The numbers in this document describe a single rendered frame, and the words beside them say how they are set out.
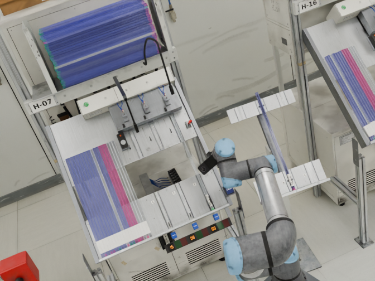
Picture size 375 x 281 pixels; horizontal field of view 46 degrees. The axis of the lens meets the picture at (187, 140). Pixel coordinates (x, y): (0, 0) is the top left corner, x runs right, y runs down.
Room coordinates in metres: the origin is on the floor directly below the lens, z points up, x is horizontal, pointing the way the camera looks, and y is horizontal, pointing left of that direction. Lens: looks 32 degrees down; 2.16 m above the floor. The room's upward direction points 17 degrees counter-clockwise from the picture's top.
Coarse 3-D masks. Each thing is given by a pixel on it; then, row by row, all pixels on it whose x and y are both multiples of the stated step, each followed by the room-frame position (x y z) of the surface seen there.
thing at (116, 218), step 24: (72, 168) 1.85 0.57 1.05; (96, 168) 1.83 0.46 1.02; (120, 168) 1.82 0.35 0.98; (96, 192) 1.75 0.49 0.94; (120, 192) 1.74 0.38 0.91; (96, 216) 1.67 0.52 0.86; (120, 216) 1.66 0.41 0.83; (144, 216) 1.64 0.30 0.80; (96, 240) 1.59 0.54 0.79; (120, 240) 1.58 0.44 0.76
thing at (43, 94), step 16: (160, 16) 2.08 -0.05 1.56; (32, 32) 2.12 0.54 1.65; (160, 32) 2.23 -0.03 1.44; (32, 48) 1.98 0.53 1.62; (48, 80) 1.98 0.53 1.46; (32, 96) 2.02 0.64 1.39; (48, 96) 1.98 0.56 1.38; (32, 112) 1.99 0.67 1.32; (144, 176) 2.16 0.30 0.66; (176, 176) 2.04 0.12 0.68
